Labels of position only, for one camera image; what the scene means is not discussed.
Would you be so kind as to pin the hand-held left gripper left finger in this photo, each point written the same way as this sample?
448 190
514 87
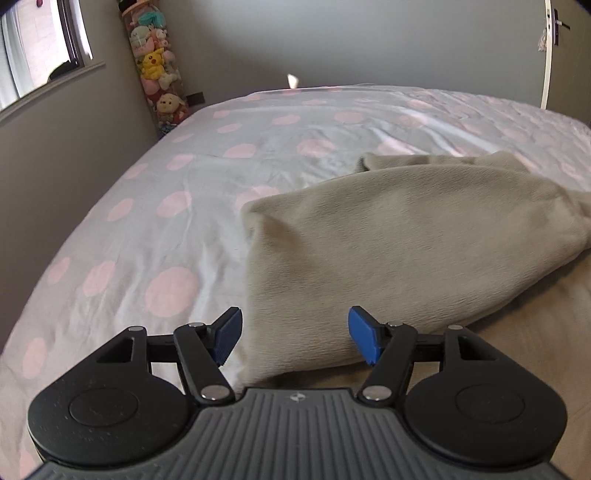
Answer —
229 334

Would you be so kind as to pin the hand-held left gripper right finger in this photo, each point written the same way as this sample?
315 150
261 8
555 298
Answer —
364 332

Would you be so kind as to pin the bed with pink-dotted sheet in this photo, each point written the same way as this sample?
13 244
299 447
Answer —
138 207

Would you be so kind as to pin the small dark object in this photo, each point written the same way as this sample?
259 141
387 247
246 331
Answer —
64 71

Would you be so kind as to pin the dark wall socket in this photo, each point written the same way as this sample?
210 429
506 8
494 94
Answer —
195 98

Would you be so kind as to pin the beige fleece hoodie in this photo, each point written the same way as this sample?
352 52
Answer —
392 230

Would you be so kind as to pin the clear tube of plush toys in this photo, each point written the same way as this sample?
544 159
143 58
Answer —
154 64

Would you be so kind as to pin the window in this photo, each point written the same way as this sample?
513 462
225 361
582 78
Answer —
41 46

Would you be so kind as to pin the small hanging door charm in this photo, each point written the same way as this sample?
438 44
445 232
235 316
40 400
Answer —
543 39

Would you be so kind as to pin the olive door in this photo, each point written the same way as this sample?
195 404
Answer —
572 69

